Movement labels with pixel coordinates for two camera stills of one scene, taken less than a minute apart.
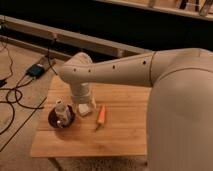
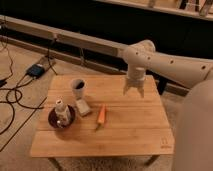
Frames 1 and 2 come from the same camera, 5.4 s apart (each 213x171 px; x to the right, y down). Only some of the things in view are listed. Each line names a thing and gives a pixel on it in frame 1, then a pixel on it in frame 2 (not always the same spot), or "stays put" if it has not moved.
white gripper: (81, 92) to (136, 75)
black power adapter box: (36, 71) stays put
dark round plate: (52, 119) stays put
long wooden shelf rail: (73, 39) stays put
